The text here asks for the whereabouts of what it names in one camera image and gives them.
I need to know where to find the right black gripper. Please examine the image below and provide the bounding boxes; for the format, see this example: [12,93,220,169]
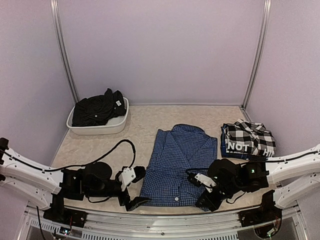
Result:
[195,180,242,213]

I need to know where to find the blue checked long sleeve shirt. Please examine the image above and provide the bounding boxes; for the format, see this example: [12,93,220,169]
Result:
[139,124,218,207]

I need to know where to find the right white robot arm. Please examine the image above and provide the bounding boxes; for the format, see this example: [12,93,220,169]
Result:
[194,145,320,222]

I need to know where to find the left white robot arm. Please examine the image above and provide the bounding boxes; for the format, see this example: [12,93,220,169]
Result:
[0,137,150,223]

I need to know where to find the black white plaid folded shirt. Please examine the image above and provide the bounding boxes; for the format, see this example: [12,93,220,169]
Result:
[220,119,276,160]

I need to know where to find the white plastic basket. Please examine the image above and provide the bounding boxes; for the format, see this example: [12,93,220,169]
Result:
[66,97,130,136]

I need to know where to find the black striped shirt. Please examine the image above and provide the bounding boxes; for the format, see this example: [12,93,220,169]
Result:
[72,88,127,127]

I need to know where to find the front aluminium rail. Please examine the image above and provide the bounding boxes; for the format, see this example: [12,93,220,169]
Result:
[23,197,308,240]

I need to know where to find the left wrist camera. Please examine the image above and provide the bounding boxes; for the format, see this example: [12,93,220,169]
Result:
[118,166,146,192]

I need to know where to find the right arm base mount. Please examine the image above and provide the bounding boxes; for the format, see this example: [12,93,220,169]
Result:
[238,205,282,227]

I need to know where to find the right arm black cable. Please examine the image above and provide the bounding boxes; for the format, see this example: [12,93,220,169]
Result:
[254,199,287,237]

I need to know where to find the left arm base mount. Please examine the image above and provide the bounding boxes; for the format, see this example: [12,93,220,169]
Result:
[43,205,88,228]

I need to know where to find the right aluminium frame post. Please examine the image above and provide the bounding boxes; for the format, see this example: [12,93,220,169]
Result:
[241,0,272,112]

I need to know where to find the aluminium frame post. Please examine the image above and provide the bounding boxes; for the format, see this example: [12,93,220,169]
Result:
[241,0,272,112]
[49,0,80,104]

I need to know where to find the left aluminium frame post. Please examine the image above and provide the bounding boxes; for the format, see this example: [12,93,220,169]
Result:
[49,0,80,104]

